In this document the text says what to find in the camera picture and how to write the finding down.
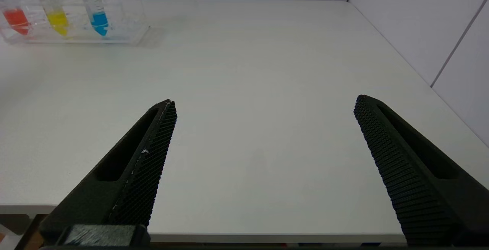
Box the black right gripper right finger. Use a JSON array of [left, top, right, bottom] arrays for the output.
[[353, 95, 489, 246]]

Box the clear acrylic test tube rack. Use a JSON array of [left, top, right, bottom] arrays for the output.
[[0, 0, 149, 46]]

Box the test tube with red pigment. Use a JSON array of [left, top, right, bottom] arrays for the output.
[[0, 0, 31, 36]]

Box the test tube with blue pigment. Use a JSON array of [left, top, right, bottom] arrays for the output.
[[74, 0, 109, 36]]

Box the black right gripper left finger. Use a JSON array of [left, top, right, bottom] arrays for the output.
[[38, 99, 177, 243]]

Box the test tube with yellow pigment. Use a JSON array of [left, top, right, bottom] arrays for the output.
[[29, 0, 70, 36]]

